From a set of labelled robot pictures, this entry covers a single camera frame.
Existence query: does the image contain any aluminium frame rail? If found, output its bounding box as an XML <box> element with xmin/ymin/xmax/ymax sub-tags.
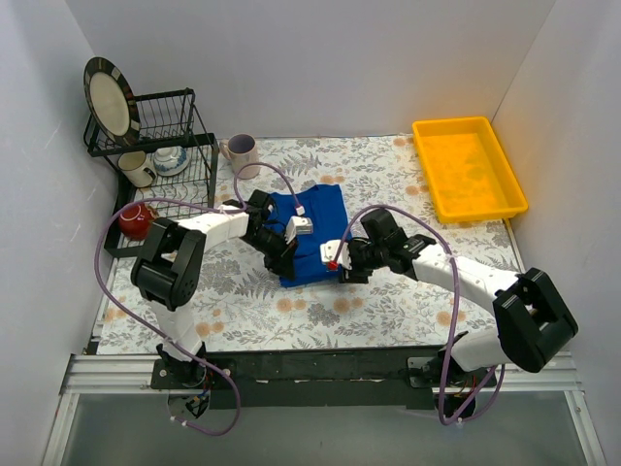
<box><xmin>44</xmin><ymin>352</ymin><xmax>606</xmax><ymax>465</ymax></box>

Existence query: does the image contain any black wire dish rack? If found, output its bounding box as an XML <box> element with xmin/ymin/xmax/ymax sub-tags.
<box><xmin>83</xmin><ymin>87</ymin><xmax>219</xmax><ymax>260</ymax></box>

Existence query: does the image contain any dark rimmed cream plate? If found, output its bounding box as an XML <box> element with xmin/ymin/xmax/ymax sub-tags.
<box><xmin>83</xmin><ymin>56</ymin><xmax>141</xmax><ymax>147</ymax></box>

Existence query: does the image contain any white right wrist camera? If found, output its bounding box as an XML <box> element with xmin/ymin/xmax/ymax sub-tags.
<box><xmin>319</xmin><ymin>240</ymin><xmax>352</xmax><ymax>271</ymax></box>

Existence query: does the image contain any red cup in rack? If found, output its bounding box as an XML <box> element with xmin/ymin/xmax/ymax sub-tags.
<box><xmin>117</xmin><ymin>202</ymin><xmax>159</xmax><ymax>241</ymax></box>

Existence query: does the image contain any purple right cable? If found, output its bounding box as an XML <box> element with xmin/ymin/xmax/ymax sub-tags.
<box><xmin>329</xmin><ymin>206</ymin><xmax>506</xmax><ymax>426</ymax></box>

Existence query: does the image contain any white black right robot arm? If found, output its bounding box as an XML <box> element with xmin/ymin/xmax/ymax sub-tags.
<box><xmin>320</xmin><ymin>208</ymin><xmax>578</xmax><ymax>386</ymax></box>

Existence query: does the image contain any cream mug in rack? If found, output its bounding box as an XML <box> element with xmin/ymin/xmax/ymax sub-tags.
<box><xmin>117</xmin><ymin>150</ymin><xmax>157</xmax><ymax>188</ymax></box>

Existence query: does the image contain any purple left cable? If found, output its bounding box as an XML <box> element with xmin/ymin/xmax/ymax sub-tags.
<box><xmin>94</xmin><ymin>162</ymin><xmax>306</xmax><ymax>437</ymax></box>

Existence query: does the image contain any yellow plastic bin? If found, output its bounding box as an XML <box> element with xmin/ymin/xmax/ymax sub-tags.
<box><xmin>412</xmin><ymin>116</ymin><xmax>529</xmax><ymax>224</ymax></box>

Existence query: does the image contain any beige ceramic mug purple inside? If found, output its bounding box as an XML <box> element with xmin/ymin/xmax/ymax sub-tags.
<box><xmin>219</xmin><ymin>133</ymin><xmax>260</xmax><ymax>180</ymax></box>

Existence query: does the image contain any blue printed t shirt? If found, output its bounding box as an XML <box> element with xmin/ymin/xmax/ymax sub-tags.
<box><xmin>279</xmin><ymin>184</ymin><xmax>348</xmax><ymax>288</ymax></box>

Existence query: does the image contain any blue white teapot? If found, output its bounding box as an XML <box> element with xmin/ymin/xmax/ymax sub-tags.
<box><xmin>152</xmin><ymin>146</ymin><xmax>189</xmax><ymax>177</ymax></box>

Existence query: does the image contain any floral patterned table mat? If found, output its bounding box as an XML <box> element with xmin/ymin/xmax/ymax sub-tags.
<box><xmin>96</xmin><ymin>135</ymin><xmax>544</xmax><ymax>355</ymax></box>

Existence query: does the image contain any purple cable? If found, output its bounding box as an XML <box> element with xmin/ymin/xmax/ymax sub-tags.
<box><xmin>329</xmin><ymin>206</ymin><xmax>506</xmax><ymax>426</ymax></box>
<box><xmin>94</xmin><ymin>162</ymin><xmax>306</xmax><ymax>437</ymax></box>

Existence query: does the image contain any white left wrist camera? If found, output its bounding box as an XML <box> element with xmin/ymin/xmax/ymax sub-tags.
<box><xmin>285</xmin><ymin>216</ymin><xmax>313</xmax><ymax>244</ymax></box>

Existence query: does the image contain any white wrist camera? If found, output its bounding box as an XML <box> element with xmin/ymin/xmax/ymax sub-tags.
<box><xmin>319</xmin><ymin>240</ymin><xmax>352</xmax><ymax>271</ymax></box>
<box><xmin>285</xmin><ymin>216</ymin><xmax>313</xmax><ymax>244</ymax></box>

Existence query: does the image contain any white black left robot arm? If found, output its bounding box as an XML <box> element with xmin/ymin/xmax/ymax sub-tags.
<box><xmin>130</xmin><ymin>190</ymin><xmax>312</xmax><ymax>388</ymax></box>

